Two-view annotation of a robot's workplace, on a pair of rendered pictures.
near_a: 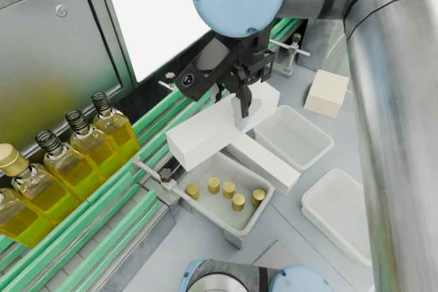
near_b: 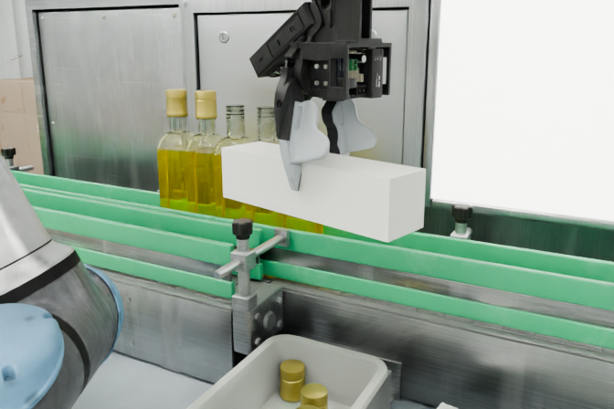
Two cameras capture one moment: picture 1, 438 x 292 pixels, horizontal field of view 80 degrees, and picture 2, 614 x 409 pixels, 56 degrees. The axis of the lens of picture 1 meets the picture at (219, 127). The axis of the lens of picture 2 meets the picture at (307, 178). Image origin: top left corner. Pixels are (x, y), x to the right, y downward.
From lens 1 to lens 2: 0.71 m
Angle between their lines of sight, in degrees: 75
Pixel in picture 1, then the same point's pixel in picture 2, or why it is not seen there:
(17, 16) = not seen: hidden behind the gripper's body
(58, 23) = not seen: hidden behind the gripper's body
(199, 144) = (239, 151)
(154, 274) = (150, 382)
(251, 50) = (332, 32)
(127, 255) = (156, 292)
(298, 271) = (43, 331)
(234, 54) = (296, 17)
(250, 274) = (69, 312)
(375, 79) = not seen: outside the picture
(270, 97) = (368, 174)
